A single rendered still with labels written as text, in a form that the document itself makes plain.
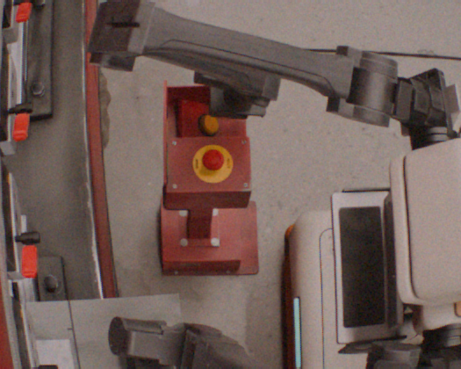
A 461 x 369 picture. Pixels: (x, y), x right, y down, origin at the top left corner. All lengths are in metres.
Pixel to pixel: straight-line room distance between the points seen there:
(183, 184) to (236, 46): 0.57
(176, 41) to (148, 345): 0.40
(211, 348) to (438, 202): 0.35
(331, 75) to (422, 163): 0.19
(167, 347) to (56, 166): 0.56
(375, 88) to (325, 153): 1.32
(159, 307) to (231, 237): 0.95
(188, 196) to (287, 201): 0.83
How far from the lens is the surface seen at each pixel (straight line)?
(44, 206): 1.68
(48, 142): 1.71
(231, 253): 2.42
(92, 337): 1.49
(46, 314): 1.51
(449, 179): 1.21
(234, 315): 2.51
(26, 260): 1.26
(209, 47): 1.24
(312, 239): 2.28
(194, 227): 2.31
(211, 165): 1.75
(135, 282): 2.52
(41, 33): 1.77
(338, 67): 1.31
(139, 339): 1.23
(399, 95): 1.35
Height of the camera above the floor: 2.47
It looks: 73 degrees down
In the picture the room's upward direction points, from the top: 10 degrees clockwise
